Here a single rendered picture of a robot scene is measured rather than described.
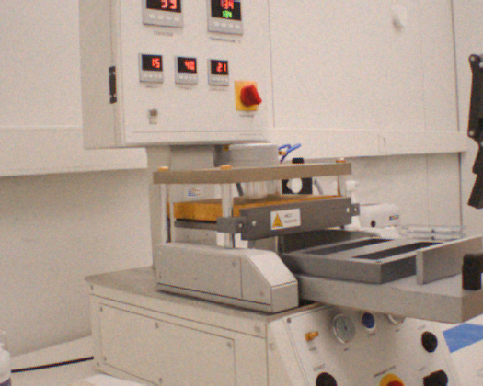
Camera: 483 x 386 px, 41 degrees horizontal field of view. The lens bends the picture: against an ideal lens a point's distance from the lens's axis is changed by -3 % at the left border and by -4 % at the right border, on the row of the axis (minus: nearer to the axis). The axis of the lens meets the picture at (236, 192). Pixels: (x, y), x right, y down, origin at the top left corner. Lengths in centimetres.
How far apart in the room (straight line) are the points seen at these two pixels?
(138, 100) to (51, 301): 55
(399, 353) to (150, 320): 38
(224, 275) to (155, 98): 35
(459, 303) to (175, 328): 44
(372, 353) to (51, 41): 93
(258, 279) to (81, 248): 71
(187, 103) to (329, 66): 126
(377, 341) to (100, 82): 60
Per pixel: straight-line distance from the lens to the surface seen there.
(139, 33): 110
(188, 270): 95
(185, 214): 104
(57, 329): 147
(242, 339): 87
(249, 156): 102
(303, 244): 115
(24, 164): 134
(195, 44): 117
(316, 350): 86
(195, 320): 94
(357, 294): 80
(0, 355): 88
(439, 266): 82
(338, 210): 105
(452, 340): 136
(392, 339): 98
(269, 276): 84
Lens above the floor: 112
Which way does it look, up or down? 3 degrees down
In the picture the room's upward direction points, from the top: 3 degrees counter-clockwise
